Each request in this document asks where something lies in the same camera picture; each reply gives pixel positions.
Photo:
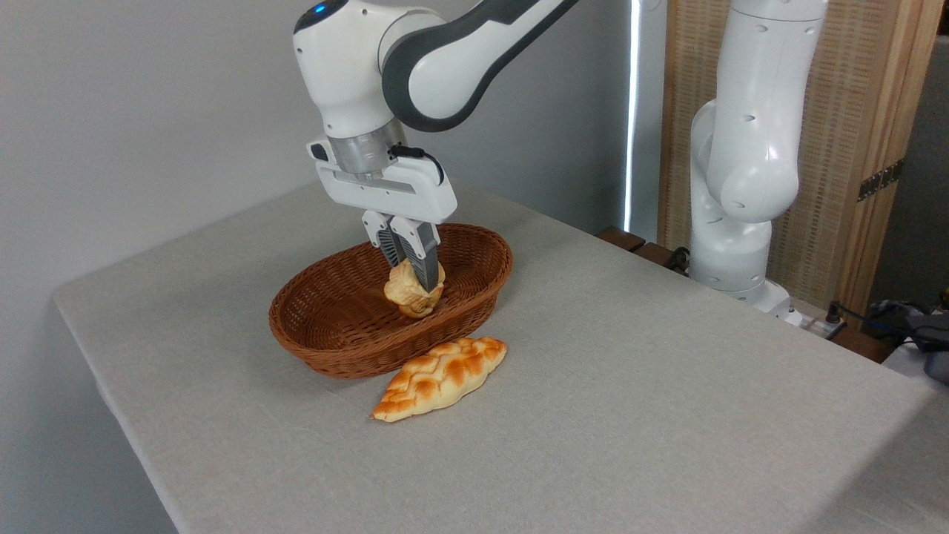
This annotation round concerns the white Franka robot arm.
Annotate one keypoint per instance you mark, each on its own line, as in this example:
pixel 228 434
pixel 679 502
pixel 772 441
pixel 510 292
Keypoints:
pixel 348 67

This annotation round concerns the dark grey bag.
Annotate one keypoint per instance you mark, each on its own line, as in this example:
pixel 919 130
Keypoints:
pixel 919 330

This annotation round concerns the round layered bread bun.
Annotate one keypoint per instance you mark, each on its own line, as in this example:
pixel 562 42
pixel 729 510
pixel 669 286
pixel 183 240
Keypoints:
pixel 408 295

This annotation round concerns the braided golden bread loaf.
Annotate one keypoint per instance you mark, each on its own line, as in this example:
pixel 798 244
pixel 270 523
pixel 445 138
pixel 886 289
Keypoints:
pixel 441 377

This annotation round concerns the dark metal screen hinge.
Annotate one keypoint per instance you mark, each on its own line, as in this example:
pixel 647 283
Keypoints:
pixel 880 180

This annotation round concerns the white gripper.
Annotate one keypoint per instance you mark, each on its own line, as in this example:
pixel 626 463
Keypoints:
pixel 393 194

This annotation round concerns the white power strip with plug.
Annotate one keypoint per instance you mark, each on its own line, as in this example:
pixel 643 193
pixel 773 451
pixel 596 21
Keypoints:
pixel 821 325

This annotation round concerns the brown woven wicker basket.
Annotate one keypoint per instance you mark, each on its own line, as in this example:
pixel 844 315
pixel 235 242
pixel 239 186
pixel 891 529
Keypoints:
pixel 334 326

